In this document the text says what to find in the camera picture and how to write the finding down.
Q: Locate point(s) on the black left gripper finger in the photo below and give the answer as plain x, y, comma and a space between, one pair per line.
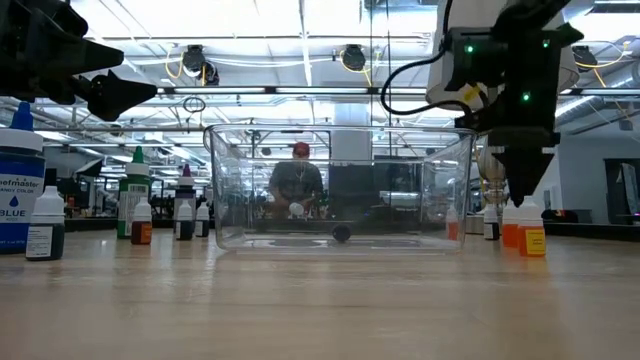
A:
117, 97
90, 57

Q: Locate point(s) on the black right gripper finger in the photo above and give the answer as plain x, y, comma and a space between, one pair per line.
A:
512, 165
535, 165

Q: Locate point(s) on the small orange coloring bottle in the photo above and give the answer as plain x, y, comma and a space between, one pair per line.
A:
452, 230
510, 235

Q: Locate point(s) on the small orange bottle yellow label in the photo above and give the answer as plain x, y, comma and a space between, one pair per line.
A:
531, 242

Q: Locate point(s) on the large green food coloring bottle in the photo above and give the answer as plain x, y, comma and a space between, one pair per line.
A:
131, 200

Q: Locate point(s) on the large purple food coloring bottle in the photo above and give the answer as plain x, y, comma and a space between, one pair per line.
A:
185, 195

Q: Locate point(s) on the small red-brown coloring bottle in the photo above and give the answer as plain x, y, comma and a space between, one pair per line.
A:
141, 232

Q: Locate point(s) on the small dark green coloring bottle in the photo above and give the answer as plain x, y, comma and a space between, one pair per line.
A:
45, 240

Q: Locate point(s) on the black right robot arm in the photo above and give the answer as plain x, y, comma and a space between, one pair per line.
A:
480, 60

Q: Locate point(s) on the large blue food coloring bottle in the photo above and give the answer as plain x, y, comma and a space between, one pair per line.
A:
20, 200

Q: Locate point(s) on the dark monitor screen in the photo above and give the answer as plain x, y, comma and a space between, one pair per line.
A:
620, 187

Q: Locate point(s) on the white shade table lamp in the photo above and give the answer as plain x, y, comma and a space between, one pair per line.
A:
440, 75

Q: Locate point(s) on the clear plastic bin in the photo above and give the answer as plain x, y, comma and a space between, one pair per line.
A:
220, 200

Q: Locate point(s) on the small black round object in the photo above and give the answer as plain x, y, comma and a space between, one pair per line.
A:
341, 233

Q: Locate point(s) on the person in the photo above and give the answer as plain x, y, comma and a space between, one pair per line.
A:
295, 180

